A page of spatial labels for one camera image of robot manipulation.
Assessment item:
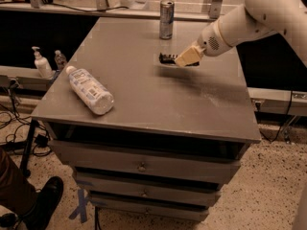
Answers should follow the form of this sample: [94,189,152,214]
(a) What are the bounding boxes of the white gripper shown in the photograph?
[175,21,231,67]

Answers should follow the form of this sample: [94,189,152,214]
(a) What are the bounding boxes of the rxbar chocolate bar wrapper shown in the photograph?
[158,53,200,67]

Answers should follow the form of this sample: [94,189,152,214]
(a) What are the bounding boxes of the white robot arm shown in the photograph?
[175,0,307,67]

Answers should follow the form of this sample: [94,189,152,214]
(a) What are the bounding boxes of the blue plastic bottle lying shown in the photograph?
[65,66,114,115]

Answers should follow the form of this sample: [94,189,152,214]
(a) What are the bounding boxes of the small clear water bottle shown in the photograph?
[55,50,67,71]

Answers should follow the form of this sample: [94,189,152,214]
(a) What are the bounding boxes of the white pump dispenser bottle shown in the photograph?
[32,46,53,79]

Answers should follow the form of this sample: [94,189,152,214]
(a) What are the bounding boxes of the silver energy drink can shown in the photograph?
[159,0,175,39]

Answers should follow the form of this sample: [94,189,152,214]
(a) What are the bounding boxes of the grey drawer cabinet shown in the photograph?
[33,18,260,211]

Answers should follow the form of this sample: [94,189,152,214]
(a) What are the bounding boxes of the top grey drawer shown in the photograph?
[50,140,240,184]

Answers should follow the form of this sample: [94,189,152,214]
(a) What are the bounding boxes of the grey drawer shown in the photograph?
[90,195,209,221]
[73,172,221,206]
[50,140,240,184]

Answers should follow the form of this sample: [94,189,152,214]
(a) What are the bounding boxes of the middle grey drawer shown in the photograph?
[73,172,221,206]

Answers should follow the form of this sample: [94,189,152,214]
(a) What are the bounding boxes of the bottom grey drawer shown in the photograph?
[90,195,209,221]

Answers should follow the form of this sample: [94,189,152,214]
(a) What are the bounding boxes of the blue tape cross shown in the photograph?
[69,189,89,223]

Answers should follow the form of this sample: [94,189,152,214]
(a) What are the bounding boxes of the black metal stand leg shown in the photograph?
[19,120,38,178]

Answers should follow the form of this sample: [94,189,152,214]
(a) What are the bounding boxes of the brown trouser leg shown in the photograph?
[0,149,37,216]

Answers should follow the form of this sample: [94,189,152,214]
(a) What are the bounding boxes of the black shoe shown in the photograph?
[21,176,63,230]

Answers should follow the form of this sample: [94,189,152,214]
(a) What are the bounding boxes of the black floor cables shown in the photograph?
[0,80,52,158]

